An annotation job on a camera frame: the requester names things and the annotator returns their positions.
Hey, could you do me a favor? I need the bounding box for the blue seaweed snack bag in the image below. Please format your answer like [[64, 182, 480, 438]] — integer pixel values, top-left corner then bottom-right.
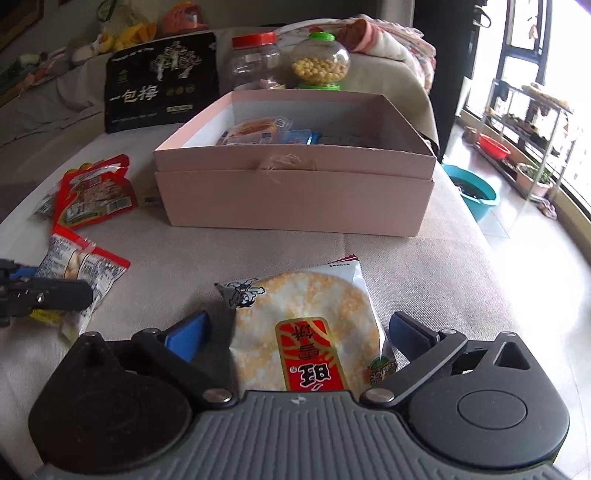
[[280, 129, 322, 145]]

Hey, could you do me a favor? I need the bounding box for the black plum snack bag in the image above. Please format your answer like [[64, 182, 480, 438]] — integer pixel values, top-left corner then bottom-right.
[[104, 31, 221, 133]]

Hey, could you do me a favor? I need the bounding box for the pink cardboard box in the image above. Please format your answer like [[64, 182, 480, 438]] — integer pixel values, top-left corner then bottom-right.
[[154, 90, 436, 237]]

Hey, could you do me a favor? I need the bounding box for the red plastic basin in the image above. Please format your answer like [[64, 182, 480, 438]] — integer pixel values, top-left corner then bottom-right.
[[478, 134, 511, 161]]

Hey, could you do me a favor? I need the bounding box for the grey covered sofa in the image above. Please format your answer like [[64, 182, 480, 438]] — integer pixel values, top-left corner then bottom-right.
[[0, 27, 233, 153]]

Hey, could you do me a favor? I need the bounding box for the teal plastic basin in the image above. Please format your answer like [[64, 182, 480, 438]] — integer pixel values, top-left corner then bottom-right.
[[443, 164, 499, 222]]

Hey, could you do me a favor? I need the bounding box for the red white snack bag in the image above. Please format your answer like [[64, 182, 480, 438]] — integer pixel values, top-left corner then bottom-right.
[[52, 154, 138, 230]]

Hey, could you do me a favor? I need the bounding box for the orange plastic toy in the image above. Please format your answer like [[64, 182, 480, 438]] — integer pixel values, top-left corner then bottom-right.
[[160, 1, 208, 36]]

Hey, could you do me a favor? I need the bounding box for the rice cracker packet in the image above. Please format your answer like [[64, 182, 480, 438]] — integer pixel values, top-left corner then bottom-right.
[[216, 255, 398, 396]]

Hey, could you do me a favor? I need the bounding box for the yellow plush toy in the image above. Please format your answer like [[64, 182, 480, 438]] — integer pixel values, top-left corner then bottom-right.
[[112, 23, 157, 52]]

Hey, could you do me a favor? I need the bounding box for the green yellow bag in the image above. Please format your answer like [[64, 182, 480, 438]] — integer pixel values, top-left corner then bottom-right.
[[96, 0, 159, 35]]

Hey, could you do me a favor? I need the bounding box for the metal plant shelf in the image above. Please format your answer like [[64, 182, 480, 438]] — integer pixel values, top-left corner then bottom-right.
[[473, 79, 576, 203]]

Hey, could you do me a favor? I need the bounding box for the white plush toy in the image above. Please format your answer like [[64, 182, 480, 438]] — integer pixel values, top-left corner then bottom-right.
[[71, 33, 114, 63]]

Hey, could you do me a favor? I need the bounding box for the red clear snack packet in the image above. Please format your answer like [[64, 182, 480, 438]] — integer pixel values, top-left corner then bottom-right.
[[30, 225, 131, 343]]

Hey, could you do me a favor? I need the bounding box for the green lid candy dispenser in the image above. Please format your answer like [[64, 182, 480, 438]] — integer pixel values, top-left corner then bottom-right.
[[291, 32, 351, 91]]

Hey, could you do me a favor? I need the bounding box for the red lid plastic jar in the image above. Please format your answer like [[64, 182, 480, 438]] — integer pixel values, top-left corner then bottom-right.
[[229, 31, 284, 90]]

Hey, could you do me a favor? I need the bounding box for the clear barcode packet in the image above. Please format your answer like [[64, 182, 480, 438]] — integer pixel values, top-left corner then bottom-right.
[[32, 190, 57, 220]]

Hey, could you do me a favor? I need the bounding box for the packaged round pastry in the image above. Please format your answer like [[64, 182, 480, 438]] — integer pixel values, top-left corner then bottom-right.
[[216, 116, 293, 146]]

